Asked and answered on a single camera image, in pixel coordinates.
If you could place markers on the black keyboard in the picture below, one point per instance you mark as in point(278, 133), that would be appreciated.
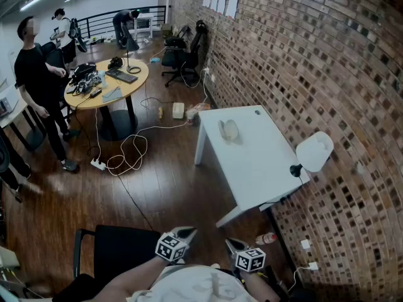
point(121, 75)

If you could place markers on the person's left forearm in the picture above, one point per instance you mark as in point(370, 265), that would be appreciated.
point(135, 275)

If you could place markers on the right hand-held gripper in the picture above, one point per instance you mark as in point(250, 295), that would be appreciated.
point(250, 260)

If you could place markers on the white paper sheet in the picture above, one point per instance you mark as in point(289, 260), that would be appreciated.
point(206, 1)
point(222, 2)
point(231, 6)
point(214, 1)

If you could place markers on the black headset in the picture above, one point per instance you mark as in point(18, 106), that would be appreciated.
point(115, 62)

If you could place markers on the white rectangular table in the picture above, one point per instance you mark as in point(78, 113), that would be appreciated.
point(258, 168)

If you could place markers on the yellow bottle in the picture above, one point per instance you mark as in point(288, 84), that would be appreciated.
point(161, 113)

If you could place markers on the person's white printed shirt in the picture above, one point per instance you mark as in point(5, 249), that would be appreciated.
point(195, 285)

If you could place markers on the grey folded cloth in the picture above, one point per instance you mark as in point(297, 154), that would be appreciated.
point(111, 95)

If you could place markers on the small white bottle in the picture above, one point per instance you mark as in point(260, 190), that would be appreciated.
point(101, 78)

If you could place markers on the pile of black gear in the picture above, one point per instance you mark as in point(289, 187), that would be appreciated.
point(82, 85)

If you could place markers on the beige box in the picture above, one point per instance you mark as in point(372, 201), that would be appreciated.
point(178, 110)

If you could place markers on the black cone desk lamp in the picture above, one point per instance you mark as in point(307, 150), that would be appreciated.
point(130, 44)

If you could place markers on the ceiling tube light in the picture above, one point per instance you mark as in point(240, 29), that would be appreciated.
point(36, 1)

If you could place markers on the orange snack bag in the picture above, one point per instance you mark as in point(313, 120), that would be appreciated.
point(199, 107)

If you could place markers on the clear bottle with red cap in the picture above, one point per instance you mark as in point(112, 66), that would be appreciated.
point(264, 239)

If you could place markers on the black armless chair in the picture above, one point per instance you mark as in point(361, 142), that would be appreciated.
point(126, 250)

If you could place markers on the small white table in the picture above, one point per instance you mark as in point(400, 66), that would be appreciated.
point(145, 16)

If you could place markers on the black metal railing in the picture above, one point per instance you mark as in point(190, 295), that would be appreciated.
point(100, 19)

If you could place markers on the white shade desk lamp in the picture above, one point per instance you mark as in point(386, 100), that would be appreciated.
point(315, 153)

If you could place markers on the white power strip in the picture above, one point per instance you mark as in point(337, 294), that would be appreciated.
point(98, 164)

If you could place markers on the black office chair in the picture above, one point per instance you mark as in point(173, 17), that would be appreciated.
point(174, 41)
point(178, 58)

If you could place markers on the round wooden table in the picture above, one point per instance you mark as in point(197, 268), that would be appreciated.
point(140, 77)

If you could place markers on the person's right forearm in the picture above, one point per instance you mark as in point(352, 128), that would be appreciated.
point(258, 286)

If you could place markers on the white side table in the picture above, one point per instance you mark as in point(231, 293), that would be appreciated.
point(12, 113)

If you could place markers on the white box appliance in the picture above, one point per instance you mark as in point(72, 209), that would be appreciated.
point(6, 105)

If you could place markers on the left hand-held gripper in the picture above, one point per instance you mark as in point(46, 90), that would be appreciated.
point(171, 247)

